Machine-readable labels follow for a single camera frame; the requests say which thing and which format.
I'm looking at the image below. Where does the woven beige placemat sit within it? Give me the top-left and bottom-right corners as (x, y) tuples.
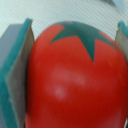
(0, 0), (128, 39)

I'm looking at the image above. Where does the gripper teal padded left finger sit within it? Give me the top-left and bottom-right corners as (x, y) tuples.
(0, 19), (34, 128)

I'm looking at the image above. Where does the red toy tomato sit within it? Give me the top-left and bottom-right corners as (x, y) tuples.
(25, 22), (128, 128)

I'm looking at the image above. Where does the gripper teal padded right finger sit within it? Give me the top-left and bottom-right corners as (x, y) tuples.
(115, 21), (128, 62)

